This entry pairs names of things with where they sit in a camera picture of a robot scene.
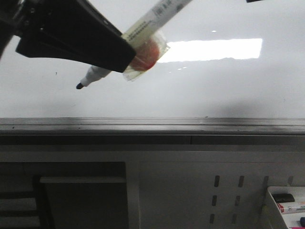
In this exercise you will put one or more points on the white marker with taped pad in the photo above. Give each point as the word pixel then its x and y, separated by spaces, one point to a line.
pixel 132 52

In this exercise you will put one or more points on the white storage tray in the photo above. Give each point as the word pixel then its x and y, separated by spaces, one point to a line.
pixel 272 218

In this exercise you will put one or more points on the white perforated metal panel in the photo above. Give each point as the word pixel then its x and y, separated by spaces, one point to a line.
pixel 208 190

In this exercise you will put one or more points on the blue marker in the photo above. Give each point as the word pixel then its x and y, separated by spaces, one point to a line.
pixel 302 221

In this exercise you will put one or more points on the red and white marker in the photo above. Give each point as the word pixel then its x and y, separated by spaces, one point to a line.
pixel 291 207

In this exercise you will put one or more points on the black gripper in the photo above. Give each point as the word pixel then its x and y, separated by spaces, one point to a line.
pixel 48 28

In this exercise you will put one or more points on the dark chair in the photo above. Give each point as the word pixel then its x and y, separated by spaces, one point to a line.
pixel 63 195

